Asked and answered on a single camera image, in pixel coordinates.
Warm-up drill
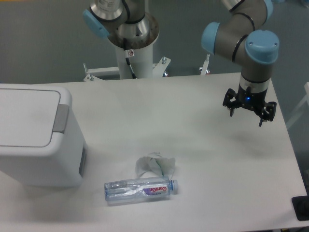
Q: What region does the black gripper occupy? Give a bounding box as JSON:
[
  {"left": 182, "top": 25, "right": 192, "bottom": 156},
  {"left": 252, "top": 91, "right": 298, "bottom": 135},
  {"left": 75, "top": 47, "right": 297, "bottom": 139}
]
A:
[{"left": 223, "top": 84, "right": 277, "bottom": 127}]

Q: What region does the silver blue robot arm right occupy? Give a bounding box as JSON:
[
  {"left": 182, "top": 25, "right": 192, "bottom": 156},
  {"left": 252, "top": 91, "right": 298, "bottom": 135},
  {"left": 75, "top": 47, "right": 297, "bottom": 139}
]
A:
[{"left": 201, "top": 0, "right": 280, "bottom": 122}]

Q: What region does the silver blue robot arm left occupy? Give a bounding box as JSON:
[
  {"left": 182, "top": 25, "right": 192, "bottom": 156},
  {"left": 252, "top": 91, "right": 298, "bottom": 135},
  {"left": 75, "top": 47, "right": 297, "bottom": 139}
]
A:
[{"left": 83, "top": 0, "right": 280, "bottom": 122}]

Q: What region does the white plastic trash can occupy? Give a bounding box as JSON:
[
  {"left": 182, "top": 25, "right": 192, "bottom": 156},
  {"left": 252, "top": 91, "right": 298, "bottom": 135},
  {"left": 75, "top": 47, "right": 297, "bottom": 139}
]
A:
[{"left": 0, "top": 84, "right": 87, "bottom": 187}]

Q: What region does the white trash can lid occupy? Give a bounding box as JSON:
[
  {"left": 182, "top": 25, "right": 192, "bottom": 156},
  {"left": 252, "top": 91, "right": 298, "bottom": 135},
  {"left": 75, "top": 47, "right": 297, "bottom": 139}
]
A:
[{"left": 0, "top": 87, "right": 72, "bottom": 147}]

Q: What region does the crumpled white paper wrapper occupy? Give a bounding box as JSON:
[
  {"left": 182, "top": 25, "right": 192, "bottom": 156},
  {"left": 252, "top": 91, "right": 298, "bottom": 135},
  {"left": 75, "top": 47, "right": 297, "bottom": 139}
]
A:
[{"left": 135, "top": 152, "right": 176, "bottom": 179}]

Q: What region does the black device at table edge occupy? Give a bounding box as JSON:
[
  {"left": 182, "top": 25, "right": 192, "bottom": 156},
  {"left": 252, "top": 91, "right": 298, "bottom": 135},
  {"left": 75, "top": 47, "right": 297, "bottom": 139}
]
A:
[{"left": 292, "top": 195, "right": 309, "bottom": 221}]

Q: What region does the crushed clear plastic bottle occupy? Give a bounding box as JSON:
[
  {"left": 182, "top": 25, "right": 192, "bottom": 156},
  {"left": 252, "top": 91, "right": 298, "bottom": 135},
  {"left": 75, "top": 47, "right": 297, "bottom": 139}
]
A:
[{"left": 104, "top": 176, "right": 179, "bottom": 204}]

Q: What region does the white frame at right edge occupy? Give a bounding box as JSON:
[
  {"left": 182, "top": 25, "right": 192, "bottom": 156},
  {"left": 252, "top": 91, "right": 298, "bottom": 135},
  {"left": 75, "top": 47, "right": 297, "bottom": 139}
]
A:
[{"left": 286, "top": 82, "right": 309, "bottom": 130}]

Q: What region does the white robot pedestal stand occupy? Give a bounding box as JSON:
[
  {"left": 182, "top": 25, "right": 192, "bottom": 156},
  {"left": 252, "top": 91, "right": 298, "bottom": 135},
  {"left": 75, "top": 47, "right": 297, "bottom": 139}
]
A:
[{"left": 84, "top": 43, "right": 171, "bottom": 82}]

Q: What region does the black cable on pedestal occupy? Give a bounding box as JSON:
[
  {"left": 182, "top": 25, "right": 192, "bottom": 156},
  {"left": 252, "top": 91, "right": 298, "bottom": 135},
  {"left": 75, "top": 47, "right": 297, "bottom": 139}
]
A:
[{"left": 122, "top": 37, "right": 138, "bottom": 79}]

